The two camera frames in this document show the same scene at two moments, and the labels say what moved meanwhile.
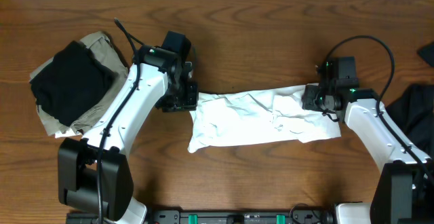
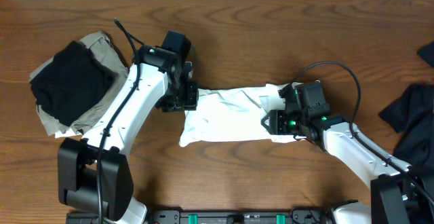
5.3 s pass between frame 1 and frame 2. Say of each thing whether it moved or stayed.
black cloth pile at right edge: stayed
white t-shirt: moved
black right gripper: moved
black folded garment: stayed
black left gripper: stayed
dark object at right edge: stayed
